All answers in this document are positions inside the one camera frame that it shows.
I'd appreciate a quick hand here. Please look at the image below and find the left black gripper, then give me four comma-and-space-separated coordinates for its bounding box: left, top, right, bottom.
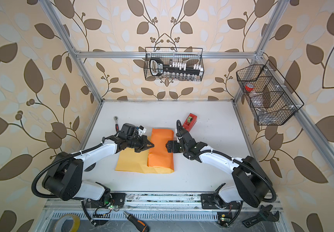
126, 134, 155, 151

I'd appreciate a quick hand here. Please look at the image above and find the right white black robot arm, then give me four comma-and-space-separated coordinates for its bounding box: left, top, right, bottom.
166, 120, 277, 228

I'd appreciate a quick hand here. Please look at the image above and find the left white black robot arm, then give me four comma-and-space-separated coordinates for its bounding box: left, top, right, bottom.
31, 123, 154, 227

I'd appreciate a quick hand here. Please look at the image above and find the red tape dispenser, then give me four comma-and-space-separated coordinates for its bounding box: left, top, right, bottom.
183, 113, 197, 131

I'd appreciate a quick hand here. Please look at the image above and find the black socket set holder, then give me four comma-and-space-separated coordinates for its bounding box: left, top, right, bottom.
149, 58, 204, 77

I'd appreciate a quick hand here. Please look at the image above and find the orange black screwdriver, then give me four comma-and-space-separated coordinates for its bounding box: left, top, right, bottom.
123, 211, 150, 232

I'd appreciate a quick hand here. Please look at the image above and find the red cap plastic bottle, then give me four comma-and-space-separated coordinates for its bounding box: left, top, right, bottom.
245, 83, 267, 112

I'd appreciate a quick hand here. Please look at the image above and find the yellowish packing tape roll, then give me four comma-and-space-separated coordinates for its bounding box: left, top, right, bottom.
53, 214, 81, 232

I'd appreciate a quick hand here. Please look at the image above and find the red handled ratchet wrench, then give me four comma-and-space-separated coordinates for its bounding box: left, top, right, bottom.
114, 116, 119, 132

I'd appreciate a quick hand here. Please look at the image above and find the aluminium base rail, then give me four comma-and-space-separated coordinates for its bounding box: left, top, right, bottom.
44, 191, 284, 212

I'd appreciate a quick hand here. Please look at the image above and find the back black wire basket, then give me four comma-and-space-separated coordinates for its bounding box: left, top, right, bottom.
143, 46, 205, 82

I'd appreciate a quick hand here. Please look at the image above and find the black wire basket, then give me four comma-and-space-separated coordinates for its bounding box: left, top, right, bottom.
143, 46, 205, 82
236, 60, 304, 126

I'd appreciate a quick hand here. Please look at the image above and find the right black wire basket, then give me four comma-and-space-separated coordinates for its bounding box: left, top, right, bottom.
236, 60, 304, 126

